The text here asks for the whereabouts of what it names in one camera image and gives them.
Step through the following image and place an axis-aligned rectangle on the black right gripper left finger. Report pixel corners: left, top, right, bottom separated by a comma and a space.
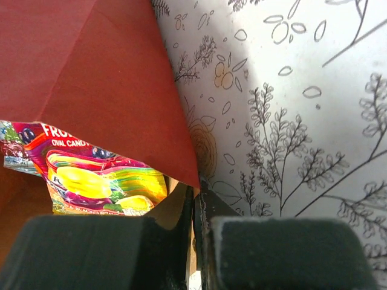
1, 185, 194, 289

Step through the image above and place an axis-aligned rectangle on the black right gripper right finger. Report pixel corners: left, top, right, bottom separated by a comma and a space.
193, 179, 378, 289

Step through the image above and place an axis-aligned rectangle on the orange Fox's fruits candy bag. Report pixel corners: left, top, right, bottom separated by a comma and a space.
1, 121, 169, 216

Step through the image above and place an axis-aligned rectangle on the red brown paper bag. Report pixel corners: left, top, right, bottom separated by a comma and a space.
0, 0, 201, 263

